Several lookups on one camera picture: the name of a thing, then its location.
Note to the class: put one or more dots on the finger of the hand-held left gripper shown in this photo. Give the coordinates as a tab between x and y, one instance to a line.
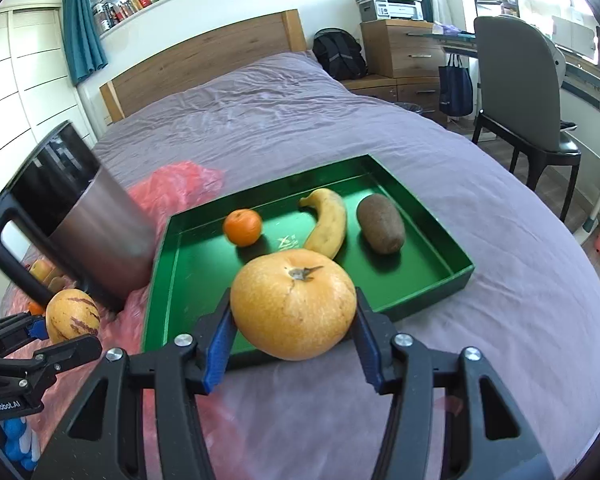
15	330
55	355

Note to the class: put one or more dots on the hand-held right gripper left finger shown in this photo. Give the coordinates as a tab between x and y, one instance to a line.
215	345

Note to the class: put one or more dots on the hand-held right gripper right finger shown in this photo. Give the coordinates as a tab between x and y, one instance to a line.
369	347

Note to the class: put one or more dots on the orange tangerine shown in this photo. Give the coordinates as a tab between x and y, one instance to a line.
36	308
242	227

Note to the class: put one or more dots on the striped pepino melon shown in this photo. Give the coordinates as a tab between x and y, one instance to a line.
72	316

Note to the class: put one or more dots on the large pinkish yellow apple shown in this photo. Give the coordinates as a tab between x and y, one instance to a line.
292	310

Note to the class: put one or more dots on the green tray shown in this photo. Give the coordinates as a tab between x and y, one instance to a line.
195	260

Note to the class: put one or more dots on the brown kiwi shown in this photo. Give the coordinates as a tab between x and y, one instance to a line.
380	224

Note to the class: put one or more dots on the yellow banana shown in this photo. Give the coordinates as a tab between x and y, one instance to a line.
330	225

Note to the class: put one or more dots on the black steel electric kettle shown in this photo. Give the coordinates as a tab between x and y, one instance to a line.
105	230

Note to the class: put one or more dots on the pink plastic sheet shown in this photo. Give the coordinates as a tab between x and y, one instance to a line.
180	185

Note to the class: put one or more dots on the white wardrobe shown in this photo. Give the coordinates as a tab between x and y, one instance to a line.
30	85

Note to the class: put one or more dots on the navy tote bag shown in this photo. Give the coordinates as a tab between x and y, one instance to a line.
455	90

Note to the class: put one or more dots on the wooden headboard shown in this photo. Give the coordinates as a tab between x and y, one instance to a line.
195	60

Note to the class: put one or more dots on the black backpack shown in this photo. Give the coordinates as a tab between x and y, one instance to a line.
340	55

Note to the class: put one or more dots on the grey office chair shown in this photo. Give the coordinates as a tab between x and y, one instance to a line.
515	85

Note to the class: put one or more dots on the teal curtain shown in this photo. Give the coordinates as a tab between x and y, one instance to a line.
82	35

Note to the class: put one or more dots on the wooden drawer cabinet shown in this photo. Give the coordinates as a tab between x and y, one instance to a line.
400	45

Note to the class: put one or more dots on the glass top desk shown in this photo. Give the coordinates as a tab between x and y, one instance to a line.
460	40

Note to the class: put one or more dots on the white printer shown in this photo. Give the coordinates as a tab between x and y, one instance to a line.
390	7

